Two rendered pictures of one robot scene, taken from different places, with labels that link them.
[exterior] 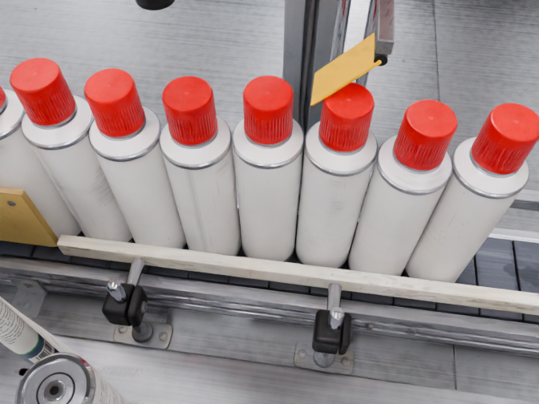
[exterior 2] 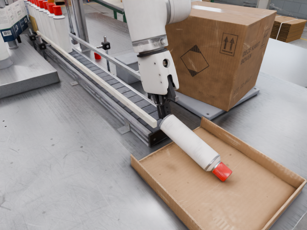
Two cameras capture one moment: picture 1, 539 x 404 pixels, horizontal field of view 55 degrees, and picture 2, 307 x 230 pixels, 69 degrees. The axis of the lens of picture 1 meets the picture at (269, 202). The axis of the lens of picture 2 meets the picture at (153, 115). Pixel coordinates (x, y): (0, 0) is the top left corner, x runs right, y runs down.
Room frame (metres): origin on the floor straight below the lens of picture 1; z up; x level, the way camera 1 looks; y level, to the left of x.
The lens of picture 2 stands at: (-0.25, -1.19, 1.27)
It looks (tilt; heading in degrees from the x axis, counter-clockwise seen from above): 36 degrees down; 44
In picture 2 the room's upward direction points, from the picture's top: straight up
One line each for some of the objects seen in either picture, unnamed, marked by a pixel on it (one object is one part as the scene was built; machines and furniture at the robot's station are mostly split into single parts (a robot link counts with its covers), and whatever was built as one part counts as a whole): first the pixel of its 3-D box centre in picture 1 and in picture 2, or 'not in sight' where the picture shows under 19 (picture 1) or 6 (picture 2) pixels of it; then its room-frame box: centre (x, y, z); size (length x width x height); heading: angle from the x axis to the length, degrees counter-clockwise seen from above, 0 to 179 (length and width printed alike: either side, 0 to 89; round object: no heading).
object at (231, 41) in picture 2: not in sight; (210, 50); (0.45, -0.79, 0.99); 0.30 x 0.24 x 0.27; 93
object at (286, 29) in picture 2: not in sight; (279, 28); (4.47, 0.14, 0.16); 0.65 x 0.54 x 0.32; 79
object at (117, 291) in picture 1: (135, 293); (36, 39); (0.18, 0.12, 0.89); 0.06 x 0.03 x 0.12; 172
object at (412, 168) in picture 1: (397, 206); (57, 28); (0.22, -0.10, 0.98); 0.05 x 0.05 x 0.20
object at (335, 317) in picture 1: (330, 338); (43, 49); (0.14, -0.05, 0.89); 0.03 x 0.03 x 0.12; 82
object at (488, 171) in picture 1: (464, 209); (62, 30); (0.22, -0.15, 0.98); 0.05 x 0.05 x 0.20
